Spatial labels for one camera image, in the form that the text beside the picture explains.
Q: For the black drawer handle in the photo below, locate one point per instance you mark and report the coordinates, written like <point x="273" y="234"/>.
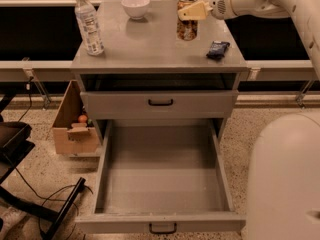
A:
<point x="160" y="103"/>
<point x="162" y="229"/>

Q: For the small orange fruit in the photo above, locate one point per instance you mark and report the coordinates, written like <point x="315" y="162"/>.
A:
<point x="82" y="119"/>

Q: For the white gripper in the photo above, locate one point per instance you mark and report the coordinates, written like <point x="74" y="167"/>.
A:
<point x="218" y="4"/>

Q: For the white ceramic bowl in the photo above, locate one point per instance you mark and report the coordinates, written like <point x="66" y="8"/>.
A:
<point x="135" y="9"/>

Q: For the cardboard box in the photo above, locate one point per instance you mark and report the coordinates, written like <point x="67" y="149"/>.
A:
<point x="70" y="136"/>

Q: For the black lower drawer handle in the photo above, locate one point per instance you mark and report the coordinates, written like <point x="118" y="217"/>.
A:
<point x="162" y="229"/>

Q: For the closed grey middle drawer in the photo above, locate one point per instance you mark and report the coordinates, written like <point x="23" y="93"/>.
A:
<point x="134" y="104"/>

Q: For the dark blue snack packet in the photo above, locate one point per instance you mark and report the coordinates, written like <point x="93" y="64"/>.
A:
<point x="217" y="50"/>

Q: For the open grey bottom drawer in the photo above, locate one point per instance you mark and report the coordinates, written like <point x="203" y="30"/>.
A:
<point x="161" y="172"/>

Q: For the grey drawer cabinet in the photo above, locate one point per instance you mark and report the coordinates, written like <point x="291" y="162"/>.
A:
<point x="147" y="55"/>

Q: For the clear plastic water bottle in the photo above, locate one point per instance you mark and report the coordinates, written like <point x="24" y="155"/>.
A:
<point x="86" y="16"/>

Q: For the orange soda can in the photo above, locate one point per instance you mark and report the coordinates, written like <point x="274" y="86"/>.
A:
<point x="186" y="30"/>

